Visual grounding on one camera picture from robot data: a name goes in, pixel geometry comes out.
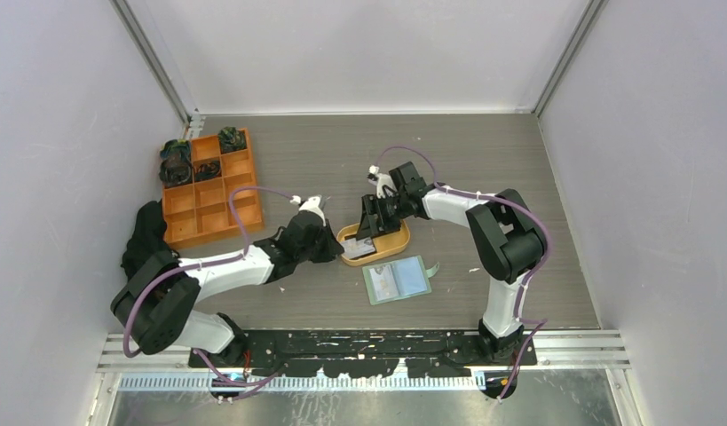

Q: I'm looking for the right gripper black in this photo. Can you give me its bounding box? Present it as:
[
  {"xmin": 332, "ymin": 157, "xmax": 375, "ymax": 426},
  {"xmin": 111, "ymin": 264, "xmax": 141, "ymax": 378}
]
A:
[{"xmin": 355, "ymin": 194, "xmax": 408, "ymax": 242}]

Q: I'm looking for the orange oval tray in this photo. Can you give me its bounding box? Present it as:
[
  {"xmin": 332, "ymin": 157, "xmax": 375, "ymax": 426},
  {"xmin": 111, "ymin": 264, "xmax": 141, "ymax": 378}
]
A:
[{"xmin": 336, "ymin": 221, "xmax": 411, "ymax": 267}]

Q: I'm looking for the green card holder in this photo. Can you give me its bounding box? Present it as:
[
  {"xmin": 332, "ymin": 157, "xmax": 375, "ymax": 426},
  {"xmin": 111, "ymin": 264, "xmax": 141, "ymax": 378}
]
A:
[{"xmin": 362, "ymin": 256, "xmax": 440, "ymax": 306}]

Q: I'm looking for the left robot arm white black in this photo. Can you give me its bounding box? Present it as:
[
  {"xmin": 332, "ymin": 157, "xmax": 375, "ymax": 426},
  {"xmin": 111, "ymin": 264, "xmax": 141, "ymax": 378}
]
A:
[{"xmin": 111, "ymin": 211, "xmax": 344, "ymax": 367}]

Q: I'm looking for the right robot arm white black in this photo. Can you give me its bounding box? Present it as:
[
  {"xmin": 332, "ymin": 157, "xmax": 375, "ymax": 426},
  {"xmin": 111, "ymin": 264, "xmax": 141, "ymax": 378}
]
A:
[{"xmin": 353, "ymin": 162, "xmax": 549, "ymax": 365}]

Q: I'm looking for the orange compartment organizer box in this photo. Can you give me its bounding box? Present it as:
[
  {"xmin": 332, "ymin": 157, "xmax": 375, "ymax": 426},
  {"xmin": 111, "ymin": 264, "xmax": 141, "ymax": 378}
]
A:
[{"xmin": 162, "ymin": 128, "xmax": 265, "ymax": 249}]

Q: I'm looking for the dark item middle compartment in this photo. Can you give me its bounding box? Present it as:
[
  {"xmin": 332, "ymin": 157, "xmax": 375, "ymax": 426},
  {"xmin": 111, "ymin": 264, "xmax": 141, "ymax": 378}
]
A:
[{"xmin": 194, "ymin": 159, "xmax": 221, "ymax": 182}]

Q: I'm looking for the dark rolled item top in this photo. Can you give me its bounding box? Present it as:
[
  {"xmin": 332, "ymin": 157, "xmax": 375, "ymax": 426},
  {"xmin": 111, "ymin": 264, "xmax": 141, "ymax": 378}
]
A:
[{"xmin": 217, "ymin": 127, "xmax": 248, "ymax": 154}]

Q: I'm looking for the dark rolled item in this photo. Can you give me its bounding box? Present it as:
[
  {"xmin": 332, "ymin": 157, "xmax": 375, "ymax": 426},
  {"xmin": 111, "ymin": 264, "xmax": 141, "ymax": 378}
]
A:
[
  {"xmin": 217, "ymin": 127, "xmax": 248, "ymax": 154},
  {"xmin": 159, "ymin": 157, "xmax": 193, "ymax": 189},
  {"xmin": 159, "ymin": 139, "xmax": 191, "ymax": 162}
]

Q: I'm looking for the dark rolled item left lower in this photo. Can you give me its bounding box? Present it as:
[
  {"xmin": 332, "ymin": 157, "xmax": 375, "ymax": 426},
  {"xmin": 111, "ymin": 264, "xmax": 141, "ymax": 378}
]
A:
[{"xmin": 159, "ymin": 157, "xmax": 193, "ymax": 189}]

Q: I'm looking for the dark rolled item left upper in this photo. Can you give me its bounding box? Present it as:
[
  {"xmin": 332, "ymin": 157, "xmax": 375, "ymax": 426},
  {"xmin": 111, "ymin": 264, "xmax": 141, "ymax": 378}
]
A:
[{"xmin": 159, "ymin": 139, "xmax": 191, "ymax": 162}]

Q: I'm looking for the black cloth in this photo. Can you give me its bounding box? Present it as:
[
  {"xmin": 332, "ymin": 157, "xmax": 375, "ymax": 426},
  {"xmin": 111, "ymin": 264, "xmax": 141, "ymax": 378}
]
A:
[{"xmin": 121, "ymin": 201, "xmax": 176, "ymax": 280}]

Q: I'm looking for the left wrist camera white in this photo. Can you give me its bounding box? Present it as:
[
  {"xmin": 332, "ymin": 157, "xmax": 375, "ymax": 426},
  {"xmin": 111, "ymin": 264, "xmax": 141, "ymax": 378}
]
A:
[{"xmin": 289, "ymin": 194, "xmax": 327, "ymax": 224}]

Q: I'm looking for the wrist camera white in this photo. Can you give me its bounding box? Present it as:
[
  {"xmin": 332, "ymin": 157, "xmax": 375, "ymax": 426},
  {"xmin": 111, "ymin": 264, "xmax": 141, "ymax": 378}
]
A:
[
  {"xmin": 367, "ymin": 165, "xmax": 397, "ymax": 199},
  {"xmin": 289, "ymin": 194, "xmax": 327, "ymax": 224}
]

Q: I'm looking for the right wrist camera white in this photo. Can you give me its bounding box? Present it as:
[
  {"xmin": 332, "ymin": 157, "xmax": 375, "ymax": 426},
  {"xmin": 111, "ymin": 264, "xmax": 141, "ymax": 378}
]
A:
[{"xmin": 367, "ymin": 165, "xmax": 397, "ymax": 199}]

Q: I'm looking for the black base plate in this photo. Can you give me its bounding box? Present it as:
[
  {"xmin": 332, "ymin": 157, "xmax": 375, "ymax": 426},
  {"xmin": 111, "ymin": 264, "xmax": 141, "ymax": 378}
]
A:
[{"xmin": 188, "ymin": 329, "xmax": 537, "ymax": 378}]

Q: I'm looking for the white slotted cable duct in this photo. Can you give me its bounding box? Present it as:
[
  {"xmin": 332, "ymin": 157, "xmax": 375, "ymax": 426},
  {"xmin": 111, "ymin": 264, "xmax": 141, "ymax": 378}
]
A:
[{"xmin": 118, "ymin": 371, "xmax": 486, "ymax": 391}]

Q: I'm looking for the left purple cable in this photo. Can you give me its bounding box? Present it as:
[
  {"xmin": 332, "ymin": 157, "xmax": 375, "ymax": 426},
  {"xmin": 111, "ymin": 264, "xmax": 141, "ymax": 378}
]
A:
[{"xmin": 122, "ymin": 185, "xmax": 299, "ymax": 402}]

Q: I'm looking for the aluminium frame rail left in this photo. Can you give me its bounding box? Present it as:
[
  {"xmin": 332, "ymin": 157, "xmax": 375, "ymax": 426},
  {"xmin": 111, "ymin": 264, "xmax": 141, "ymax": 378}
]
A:
[{"xmin": 111, "ymin": 0, "xmax": 200, "ymax": 125}]

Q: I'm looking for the aluminium frame rail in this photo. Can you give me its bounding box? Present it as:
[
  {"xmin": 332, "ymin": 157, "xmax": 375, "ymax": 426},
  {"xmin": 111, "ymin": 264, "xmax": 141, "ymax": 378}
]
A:
[
  {"xmin": 533, "ymin": 0, "xmax": 609, "ymax": 119},
  {"xmin": 111, "ymin": 0, "xmax": 200, "ymax": 125}
]

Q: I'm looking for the aluminium frame rail right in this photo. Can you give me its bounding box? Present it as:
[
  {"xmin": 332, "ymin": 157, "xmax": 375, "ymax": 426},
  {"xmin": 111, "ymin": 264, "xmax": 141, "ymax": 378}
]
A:
[{"xmin": 533, "ymin": 0, "xmax": 609, "ymax": 119}]

